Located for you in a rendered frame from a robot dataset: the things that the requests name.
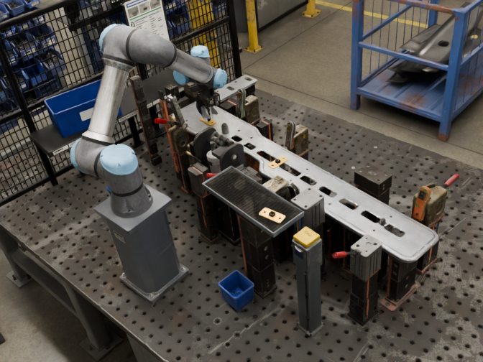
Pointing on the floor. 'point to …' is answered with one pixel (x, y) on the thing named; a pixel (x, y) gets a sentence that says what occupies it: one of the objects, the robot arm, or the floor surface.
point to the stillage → (423, 63)
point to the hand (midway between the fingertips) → (207, 117)
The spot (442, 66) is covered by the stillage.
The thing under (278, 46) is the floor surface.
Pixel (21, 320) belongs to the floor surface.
